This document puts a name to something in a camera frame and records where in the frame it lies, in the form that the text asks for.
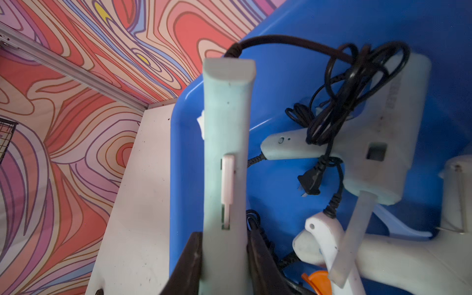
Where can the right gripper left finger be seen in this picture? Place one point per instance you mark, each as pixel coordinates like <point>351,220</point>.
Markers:
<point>185,279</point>

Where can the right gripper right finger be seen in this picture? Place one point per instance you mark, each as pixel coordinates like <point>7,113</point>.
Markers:
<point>265,277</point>

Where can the large mint glue gun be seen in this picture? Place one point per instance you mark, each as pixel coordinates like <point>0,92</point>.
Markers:
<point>367,130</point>

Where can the blue plastic storage box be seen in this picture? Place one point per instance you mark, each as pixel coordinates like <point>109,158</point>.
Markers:
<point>288,89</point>

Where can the black wire basket left wall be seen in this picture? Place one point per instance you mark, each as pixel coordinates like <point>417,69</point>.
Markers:
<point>8,128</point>

